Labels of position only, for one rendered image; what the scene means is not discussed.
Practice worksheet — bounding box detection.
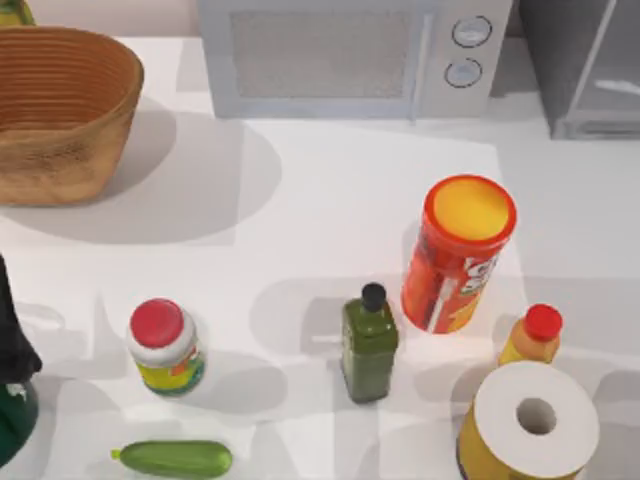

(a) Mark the green square bottle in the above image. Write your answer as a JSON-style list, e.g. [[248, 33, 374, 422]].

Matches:
[[340, 282, 400, 404]]

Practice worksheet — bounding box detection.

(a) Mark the orange chips can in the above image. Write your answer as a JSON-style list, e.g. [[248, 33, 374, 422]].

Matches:
[[400, 174, 518, 335]]

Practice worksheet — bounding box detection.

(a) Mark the pale microwave oven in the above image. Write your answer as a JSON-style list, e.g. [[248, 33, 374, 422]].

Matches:
[[196, 0, 515, 123]]

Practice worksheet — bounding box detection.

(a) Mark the red lid white jar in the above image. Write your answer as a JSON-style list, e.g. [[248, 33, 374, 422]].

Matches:
[[126, 298, 208, 399]]

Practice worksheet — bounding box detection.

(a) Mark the microwave knob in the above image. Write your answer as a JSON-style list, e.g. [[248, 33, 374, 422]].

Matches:
[[443, 57, 484, 89], [451, 14, 493, 45]]

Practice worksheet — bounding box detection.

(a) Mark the red cap yellow bottle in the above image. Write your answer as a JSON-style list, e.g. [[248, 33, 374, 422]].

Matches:
[[497, 303, 564, 367]]

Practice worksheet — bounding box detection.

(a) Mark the green cucumber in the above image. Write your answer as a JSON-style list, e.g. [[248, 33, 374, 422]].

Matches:
[[110, 439, 234, 480]]

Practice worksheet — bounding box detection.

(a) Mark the yellow wrapped paper roll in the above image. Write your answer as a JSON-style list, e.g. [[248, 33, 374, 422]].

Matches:
[[456, 360, 601, 480]]

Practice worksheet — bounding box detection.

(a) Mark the brown woven basket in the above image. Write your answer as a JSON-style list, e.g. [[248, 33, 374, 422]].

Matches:
[[0, 26, 146, 207]]

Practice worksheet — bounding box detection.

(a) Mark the grey cabinet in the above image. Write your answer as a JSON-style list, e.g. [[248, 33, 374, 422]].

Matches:
[[518, 0, 640, 142]]

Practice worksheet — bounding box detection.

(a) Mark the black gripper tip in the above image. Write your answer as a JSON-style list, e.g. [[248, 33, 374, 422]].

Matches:
[[0, 254, 43, 386]]

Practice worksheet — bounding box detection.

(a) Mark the dark green round bottle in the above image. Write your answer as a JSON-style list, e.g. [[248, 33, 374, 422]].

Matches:
[[0, 380, 40, 467]]

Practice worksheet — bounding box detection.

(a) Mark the yellow green object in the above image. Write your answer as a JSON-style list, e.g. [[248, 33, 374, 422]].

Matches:
[[0, 0, 36, 28]]

